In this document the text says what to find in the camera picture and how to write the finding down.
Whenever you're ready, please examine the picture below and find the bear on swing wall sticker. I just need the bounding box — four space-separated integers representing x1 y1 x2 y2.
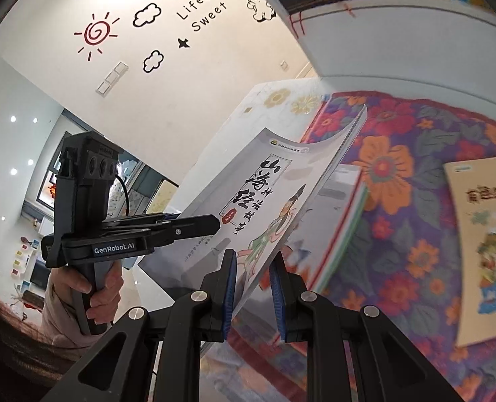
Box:
243 0 278 23

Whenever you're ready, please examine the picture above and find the black camera cable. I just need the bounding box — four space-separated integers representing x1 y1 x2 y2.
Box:
113 175 132 216

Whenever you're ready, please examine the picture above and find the floral knitted blanket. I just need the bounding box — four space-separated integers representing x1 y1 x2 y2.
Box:
214 92 496 402

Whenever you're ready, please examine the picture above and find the black cloud wall sticker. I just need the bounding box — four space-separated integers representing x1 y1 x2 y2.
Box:
133 3 160 28
142 50 165 74

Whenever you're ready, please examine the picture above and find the tan book with blue ship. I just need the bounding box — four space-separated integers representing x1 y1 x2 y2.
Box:
442 159 496 348

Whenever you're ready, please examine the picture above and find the person's left hand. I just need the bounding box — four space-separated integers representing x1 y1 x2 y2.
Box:
48 266 124 324

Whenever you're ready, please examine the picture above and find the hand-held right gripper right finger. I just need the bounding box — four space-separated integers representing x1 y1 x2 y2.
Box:
269 255 466 402

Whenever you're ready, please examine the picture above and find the person's dark hair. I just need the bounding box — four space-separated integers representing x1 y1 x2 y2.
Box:
0 297 85 390

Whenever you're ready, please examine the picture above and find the person's left forearm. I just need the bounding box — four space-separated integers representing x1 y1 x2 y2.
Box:
41 299 89 348

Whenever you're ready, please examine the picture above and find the black screen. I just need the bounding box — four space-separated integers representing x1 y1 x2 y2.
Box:
30 260 52 290

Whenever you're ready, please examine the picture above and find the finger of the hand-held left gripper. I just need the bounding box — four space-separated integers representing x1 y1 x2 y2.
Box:
147 213 222 249
102 213 182 231

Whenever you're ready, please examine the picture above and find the grey framed window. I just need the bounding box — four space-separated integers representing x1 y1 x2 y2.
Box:
36 167 64 209

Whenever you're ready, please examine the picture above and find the black lettering wall sticker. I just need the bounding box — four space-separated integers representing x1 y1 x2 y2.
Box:
176 0 229 34

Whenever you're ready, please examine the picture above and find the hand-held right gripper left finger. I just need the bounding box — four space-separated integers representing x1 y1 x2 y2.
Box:
43 248 237 402

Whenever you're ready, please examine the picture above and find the stack of picture books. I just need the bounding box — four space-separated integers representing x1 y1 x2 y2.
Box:
290 163 368 298

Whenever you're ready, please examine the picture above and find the group of coloured cards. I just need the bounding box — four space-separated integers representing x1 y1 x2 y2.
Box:
11 237 36 289

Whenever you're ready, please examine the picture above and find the red sun wall sticker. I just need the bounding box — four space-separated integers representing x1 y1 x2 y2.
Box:
74 12 121 61

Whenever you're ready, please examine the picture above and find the white book with green-robed figure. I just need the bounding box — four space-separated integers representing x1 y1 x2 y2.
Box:
137 105 368 356

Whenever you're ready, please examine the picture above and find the dark framed glass partition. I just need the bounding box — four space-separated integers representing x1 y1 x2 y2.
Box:
110 157 177 218

